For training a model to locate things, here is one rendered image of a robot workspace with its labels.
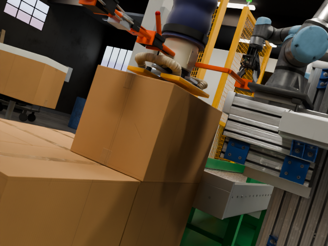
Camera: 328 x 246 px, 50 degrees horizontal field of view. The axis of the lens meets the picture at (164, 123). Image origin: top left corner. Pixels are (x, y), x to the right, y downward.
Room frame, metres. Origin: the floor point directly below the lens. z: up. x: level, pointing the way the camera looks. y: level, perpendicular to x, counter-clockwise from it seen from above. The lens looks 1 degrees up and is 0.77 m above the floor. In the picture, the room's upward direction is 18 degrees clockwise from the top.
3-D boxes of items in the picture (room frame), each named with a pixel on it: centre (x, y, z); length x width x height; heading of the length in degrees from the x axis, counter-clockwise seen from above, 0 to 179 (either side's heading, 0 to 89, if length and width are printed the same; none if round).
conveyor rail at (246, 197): (2.91, -1.02, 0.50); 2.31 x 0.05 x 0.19; 150
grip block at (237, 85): (1.84, -0.34, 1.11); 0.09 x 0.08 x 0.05; 59
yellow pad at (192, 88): (1.67, -0.05, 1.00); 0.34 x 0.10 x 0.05; 149
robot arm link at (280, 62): (1.40, -0.41, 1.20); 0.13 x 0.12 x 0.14; 176
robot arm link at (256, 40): (1.82, -0.33, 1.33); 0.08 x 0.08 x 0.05
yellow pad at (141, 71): (1.77, 0.11, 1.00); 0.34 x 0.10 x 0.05; 149
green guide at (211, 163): (3.52, -0.68, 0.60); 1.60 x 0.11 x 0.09; 150
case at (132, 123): (1.73, 0.04, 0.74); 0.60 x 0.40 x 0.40; 151
